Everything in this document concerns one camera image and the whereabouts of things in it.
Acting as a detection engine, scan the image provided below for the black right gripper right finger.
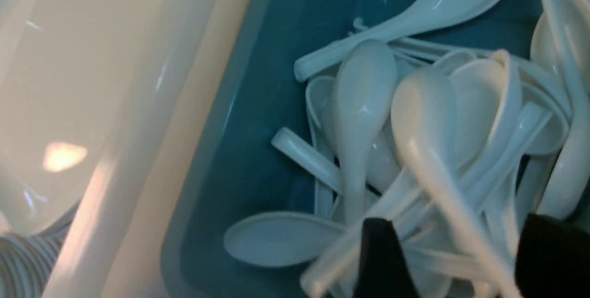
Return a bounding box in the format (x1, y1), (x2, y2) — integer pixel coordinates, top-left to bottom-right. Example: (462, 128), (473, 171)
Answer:
(515, 214), (590, 298)

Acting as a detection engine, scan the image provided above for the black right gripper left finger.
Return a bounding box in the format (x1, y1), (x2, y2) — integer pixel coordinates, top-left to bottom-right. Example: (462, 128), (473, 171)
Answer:
(353, 217), (420, 298)

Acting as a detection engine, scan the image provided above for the stack of white square plates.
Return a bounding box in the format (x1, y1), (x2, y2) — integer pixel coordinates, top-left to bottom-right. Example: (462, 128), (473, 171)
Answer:
(0, 0), (162, 236)

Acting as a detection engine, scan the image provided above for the stack of white sauce bowls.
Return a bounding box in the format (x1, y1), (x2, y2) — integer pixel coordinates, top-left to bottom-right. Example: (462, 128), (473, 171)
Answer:
(0, 203), (79, 298)

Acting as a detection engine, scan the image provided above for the pile of white spoons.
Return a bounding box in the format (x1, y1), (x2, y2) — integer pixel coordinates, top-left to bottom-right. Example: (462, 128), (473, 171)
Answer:
(223, 0), (589, 298)

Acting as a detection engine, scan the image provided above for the large white plastic tub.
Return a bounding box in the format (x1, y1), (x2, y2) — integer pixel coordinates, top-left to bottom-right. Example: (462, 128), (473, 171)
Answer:
(43, 0), (249, 298)

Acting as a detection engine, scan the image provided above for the white ceramic soup spoon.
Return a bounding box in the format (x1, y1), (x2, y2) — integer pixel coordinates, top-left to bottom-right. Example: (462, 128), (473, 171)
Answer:
(301, 67), (522, 298)

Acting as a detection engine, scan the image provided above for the teal plastic bin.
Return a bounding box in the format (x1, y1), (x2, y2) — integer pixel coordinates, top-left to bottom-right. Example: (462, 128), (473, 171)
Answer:
(161, 0), (415, 298)

